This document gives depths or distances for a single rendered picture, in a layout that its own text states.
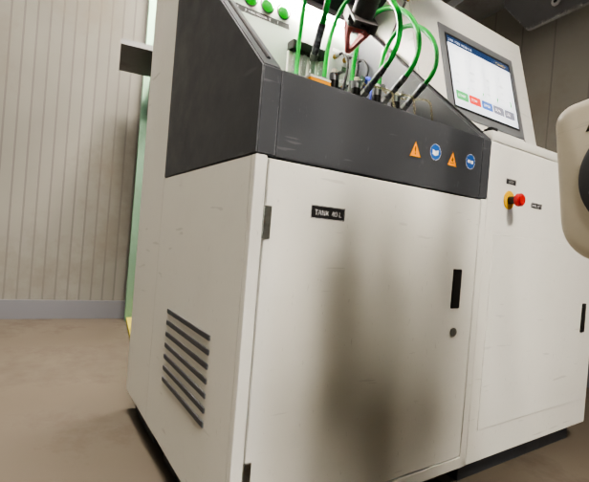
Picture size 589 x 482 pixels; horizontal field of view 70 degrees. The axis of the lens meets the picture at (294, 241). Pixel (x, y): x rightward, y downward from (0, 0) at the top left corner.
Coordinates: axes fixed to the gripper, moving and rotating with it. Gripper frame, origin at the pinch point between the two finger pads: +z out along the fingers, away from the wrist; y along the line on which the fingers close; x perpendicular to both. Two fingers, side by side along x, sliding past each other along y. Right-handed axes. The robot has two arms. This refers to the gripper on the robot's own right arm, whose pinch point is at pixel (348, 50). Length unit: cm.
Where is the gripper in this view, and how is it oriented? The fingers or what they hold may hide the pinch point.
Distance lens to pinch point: 122.6
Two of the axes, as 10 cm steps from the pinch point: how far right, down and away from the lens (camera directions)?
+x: -9.5, -1.0, -3.0
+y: -1.3, -7.5, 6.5
